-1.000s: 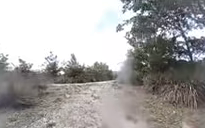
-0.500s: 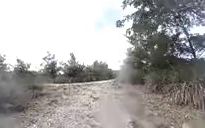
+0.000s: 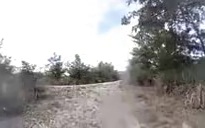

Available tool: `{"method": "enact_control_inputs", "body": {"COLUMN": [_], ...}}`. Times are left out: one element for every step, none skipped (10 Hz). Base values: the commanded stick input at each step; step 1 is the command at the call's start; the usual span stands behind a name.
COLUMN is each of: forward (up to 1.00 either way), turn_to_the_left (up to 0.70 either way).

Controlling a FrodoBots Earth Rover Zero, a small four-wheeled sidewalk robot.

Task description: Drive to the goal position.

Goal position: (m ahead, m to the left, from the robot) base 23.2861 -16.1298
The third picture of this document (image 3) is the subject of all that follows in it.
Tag row of small trees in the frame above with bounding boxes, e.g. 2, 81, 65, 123
0, 38, 122, 116

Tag bare dirt path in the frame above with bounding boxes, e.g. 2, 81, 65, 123
96, 79, 143, 128

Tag dry grass verge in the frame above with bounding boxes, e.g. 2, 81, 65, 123
123, 83, 205, 128
21, 80, 123, 128

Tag stand of tall trees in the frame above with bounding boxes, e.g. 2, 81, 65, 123
120, 0, 205, 88

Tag pale dirt side track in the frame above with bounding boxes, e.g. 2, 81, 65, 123
44, 79, 123, 89

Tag dry bushes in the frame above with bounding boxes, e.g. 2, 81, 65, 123
156, 79, 205, 112

